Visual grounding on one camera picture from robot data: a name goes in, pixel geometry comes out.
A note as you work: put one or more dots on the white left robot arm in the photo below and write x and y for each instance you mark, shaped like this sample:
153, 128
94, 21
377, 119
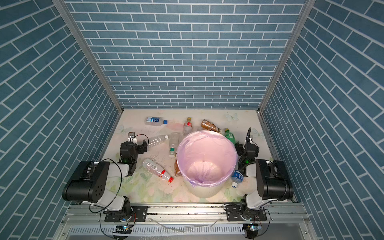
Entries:
88, 182

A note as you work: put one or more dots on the white bin with pink liner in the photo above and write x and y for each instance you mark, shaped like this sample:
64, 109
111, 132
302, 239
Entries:
206, 160

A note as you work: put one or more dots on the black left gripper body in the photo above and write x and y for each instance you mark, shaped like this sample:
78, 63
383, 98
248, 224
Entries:
132, 144

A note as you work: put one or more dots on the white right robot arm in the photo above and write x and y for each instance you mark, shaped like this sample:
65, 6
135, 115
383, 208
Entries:
272, 178

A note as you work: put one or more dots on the brown drink bottle upper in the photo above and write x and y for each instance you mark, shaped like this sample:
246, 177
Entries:
207, 125

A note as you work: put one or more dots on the clear bottle green cap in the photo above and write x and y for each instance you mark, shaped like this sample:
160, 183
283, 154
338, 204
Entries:
173, 144

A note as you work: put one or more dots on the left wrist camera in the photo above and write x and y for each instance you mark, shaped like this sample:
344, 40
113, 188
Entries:
132, 137

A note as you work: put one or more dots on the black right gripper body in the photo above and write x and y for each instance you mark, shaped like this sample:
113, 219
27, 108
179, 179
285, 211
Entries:
248, 147

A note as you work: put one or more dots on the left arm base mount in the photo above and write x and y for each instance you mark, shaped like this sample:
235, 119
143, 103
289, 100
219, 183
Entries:
133, 214

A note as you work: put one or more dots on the brown drink bottle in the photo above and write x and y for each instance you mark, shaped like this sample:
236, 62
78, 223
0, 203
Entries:
207, 125
177, 169

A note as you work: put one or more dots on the clear bottle white cap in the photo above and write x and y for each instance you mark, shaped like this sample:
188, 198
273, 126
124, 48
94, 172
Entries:
155, 141

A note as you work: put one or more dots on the green soda bottle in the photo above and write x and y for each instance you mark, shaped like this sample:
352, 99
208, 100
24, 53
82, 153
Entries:
230, 136

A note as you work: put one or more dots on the water bottle blue label white cap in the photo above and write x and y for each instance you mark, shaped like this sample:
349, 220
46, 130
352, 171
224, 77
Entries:
237, 178

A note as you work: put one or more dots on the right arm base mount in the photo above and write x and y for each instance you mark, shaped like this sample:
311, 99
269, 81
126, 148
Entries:
237, 213

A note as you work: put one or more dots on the clear bottle red label yellow cap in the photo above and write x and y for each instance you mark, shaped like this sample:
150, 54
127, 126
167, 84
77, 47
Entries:
187, 126

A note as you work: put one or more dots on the aluminium front rail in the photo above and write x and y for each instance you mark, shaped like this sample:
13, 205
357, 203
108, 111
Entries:
208, 213

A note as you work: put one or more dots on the brown drink bottle lower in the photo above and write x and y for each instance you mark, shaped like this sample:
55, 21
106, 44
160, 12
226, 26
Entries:
177, 169

